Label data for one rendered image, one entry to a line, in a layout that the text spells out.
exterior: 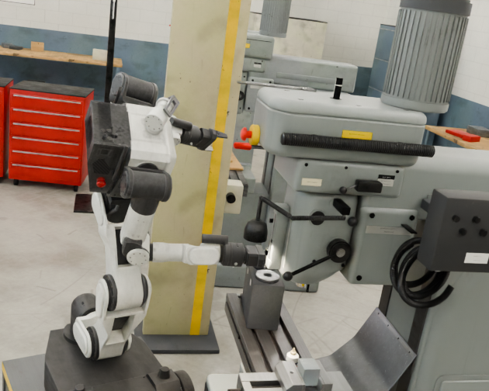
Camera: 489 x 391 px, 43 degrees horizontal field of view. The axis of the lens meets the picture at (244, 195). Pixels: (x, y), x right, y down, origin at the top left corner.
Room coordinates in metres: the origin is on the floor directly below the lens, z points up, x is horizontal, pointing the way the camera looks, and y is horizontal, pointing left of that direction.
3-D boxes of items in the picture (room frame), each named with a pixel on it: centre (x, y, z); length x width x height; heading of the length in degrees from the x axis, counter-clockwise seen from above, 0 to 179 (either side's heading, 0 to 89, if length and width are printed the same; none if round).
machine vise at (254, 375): (1.64, -0.24, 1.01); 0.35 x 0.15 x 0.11; 106
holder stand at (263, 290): (2.16, -0.12, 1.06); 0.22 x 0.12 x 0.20; 8
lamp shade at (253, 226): (1.73, -0.05, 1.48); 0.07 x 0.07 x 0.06
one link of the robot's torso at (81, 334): (2.30, 0.52, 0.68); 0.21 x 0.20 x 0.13; 33
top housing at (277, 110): (1.82, -0.24, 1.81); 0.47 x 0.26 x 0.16; 104
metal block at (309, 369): (1.64, -0.27, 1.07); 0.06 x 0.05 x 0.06; 16
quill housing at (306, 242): (1.81, -0.23, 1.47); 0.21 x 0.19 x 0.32; 14
